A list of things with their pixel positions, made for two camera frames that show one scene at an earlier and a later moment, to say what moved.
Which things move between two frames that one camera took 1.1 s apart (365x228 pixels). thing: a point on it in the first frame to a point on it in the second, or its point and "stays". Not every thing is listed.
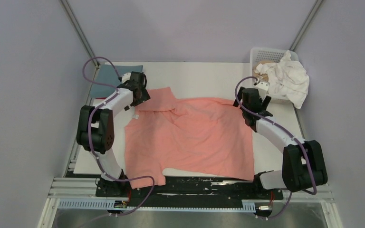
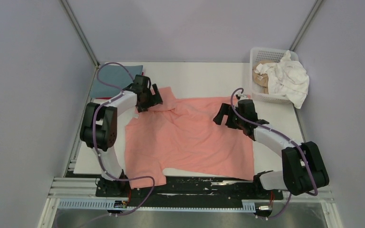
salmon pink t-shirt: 206,136 stays
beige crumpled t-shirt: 263,77 stays
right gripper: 264,102 to 225,109
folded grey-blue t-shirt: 105,74 stays
